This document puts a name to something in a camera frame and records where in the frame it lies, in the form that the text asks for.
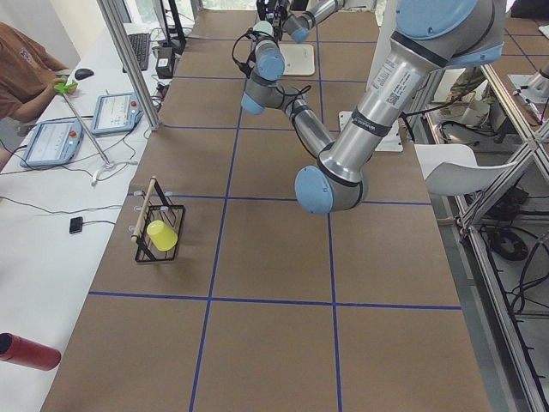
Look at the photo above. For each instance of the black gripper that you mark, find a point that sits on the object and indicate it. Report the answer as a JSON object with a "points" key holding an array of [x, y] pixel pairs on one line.
{"points": [[272, 9]]}

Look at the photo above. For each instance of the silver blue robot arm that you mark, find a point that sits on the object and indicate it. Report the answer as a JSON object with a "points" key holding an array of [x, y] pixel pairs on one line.
{"points": [[293, 17], [428, 36]]}

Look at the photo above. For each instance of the white plastic tray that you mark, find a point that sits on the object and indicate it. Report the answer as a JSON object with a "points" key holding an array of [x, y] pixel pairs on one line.
{"points": [[299, 59]]}

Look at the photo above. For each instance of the yellow cup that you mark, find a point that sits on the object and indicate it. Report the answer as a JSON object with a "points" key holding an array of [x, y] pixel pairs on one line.
{"points": [[162, 235]]}

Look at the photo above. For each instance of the black keyboard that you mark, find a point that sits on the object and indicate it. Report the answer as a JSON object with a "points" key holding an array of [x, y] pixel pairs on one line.
{"points": [[140, 43]]}

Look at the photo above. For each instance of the far blue teach pendant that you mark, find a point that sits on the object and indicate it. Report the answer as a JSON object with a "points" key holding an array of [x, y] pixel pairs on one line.
{"points": [[116, 113]]}

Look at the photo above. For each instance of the blue teach pendant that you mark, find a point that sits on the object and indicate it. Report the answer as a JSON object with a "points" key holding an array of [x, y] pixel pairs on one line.
{"points": [[53, 143], [116, 113]]}

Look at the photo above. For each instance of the black computer mouse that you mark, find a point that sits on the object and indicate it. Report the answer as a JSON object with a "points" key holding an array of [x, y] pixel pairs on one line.
{"points": [[83, 73]]}

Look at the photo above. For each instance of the metal rod with hook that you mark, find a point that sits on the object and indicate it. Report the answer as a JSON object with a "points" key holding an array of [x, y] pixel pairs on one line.
{"points": [[108, 165]]}

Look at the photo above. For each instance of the green handheld object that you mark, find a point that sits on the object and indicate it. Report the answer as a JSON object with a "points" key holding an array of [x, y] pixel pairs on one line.
{"points": [[65, 87]]}

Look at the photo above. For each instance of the white chair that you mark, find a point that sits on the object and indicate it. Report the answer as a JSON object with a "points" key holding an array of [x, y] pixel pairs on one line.
{"points": [[452, 169]]}

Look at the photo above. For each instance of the person in brown shirt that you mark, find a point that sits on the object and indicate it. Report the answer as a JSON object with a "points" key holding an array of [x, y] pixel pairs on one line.
{"points": [[29, 74]]}

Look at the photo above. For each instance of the near blue teach pendant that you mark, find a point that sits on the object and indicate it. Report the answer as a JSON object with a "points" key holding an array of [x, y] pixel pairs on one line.
{"points": [[53, 143]]}

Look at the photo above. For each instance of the small black square device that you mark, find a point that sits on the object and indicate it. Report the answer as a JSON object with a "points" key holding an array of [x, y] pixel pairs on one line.
{"points": [[75, 225]]}

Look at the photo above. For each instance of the red cylindrical bottle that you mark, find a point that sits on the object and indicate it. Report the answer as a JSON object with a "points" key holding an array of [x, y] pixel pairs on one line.
{"points": [[23, 352]]}

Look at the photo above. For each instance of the aluminium frame post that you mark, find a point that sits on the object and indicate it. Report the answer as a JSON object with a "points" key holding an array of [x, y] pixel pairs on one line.
{"points": [[114, 23]]}

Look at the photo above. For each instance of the black wire cup rack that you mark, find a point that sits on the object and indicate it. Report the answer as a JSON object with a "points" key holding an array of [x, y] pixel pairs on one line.
{"points": [[156, 205]]}

